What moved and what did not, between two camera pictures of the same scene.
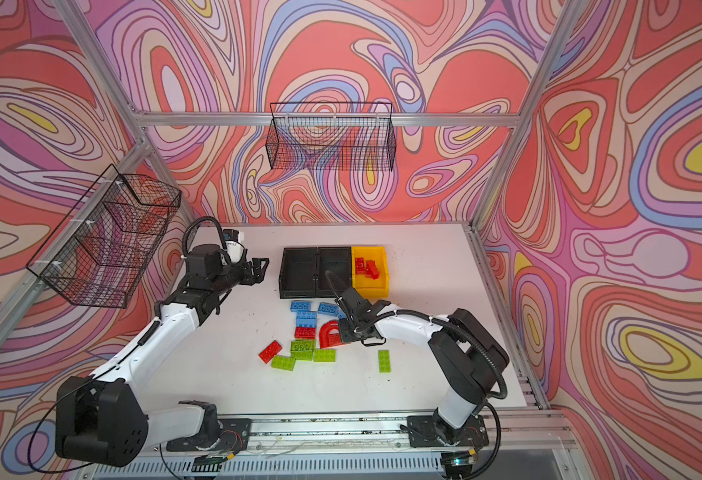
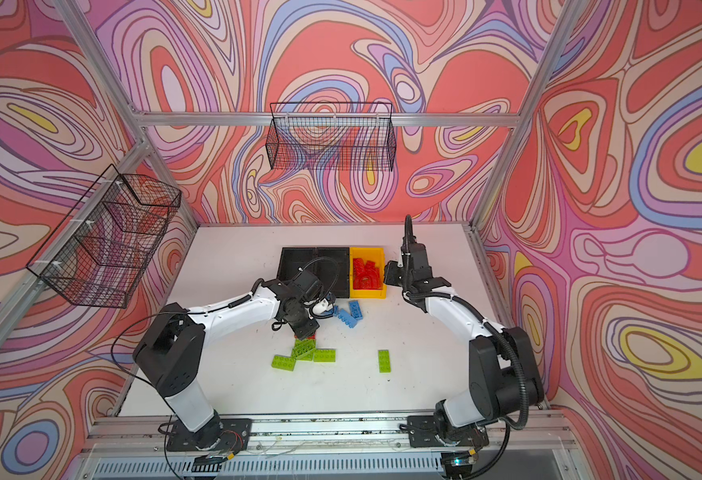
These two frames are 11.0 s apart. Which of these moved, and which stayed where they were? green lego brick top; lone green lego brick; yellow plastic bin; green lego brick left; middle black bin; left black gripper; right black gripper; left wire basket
Moved: right black gripper; left black gripper
Stayed: lone green lego brick; middle black bin; yellow plastic bin; green lego brick left; left wire basket; green lego brick top
